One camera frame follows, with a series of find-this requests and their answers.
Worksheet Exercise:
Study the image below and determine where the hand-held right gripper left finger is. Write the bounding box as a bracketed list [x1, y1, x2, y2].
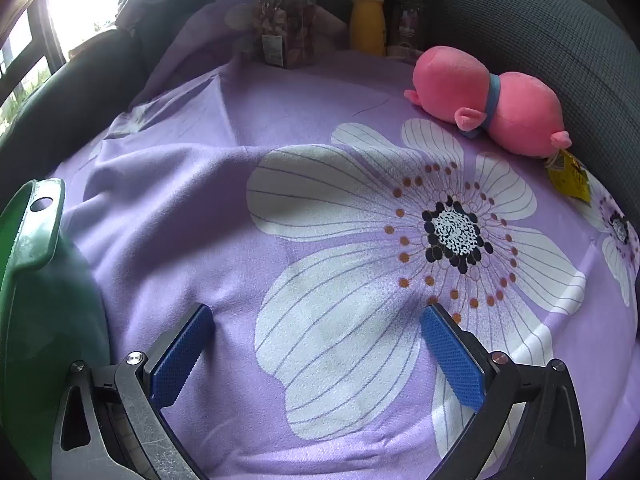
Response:
[50, 303, 216, 480]

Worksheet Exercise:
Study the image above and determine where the dark grey sofa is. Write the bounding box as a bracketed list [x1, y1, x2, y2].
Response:
[0, 0, 640, 241]

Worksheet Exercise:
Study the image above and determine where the green plastic bowl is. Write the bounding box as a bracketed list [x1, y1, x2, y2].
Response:
[0, 178, 111, 461]

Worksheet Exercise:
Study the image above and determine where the purple floral blanket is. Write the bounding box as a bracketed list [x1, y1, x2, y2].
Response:
[50, 0, 640, 480]

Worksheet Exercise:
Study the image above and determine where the dark jar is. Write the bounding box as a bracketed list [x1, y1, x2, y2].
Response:
[387, 0, 426, 58]

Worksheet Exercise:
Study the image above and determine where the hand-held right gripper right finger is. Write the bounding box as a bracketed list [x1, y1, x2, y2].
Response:
[419, 303, 587, 480]

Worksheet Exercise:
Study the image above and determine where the window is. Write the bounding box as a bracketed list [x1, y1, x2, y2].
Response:
[0, 0, 126, 126]

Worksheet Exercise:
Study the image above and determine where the pink plush toy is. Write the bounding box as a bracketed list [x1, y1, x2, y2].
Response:
[404, 46, 593, 203]

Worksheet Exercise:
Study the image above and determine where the yellow bottle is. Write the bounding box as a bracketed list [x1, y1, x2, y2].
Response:
[349, 0, 387, 56]

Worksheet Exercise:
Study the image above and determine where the clear box of dried snacks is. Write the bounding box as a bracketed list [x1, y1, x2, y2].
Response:
[254, 0, 318, 70]

